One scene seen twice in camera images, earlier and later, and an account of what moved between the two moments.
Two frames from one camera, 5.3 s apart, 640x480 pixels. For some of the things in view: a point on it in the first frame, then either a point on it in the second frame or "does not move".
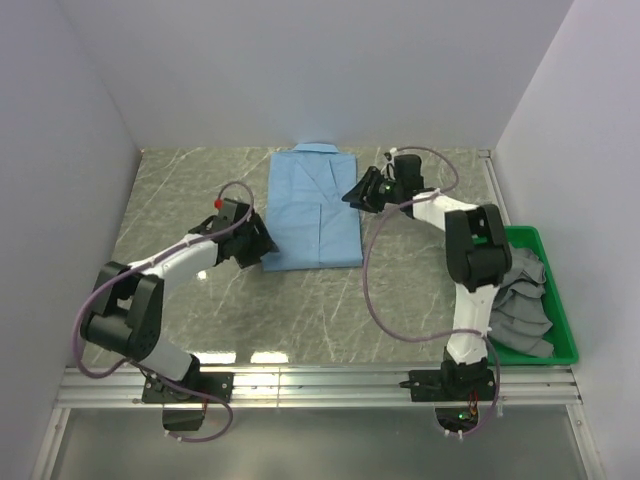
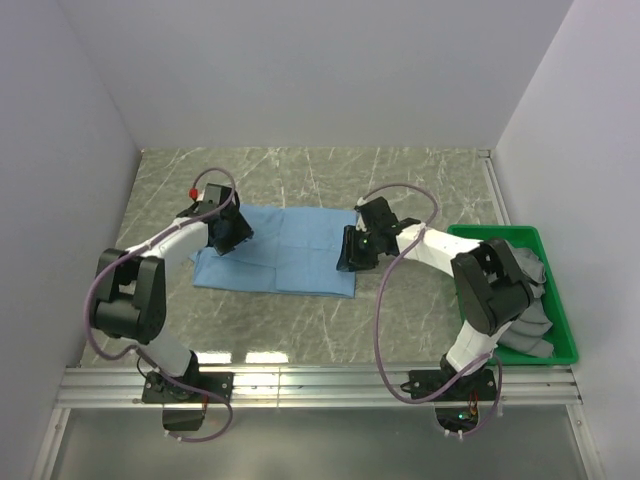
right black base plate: [450, 385] does not move
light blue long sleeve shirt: [307, 218] to [293, 251]
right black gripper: [357, 195] to [350, 254]
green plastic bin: [562, 339] does not move
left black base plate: [217, 384] does not move
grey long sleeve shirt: [519, 315] does not move
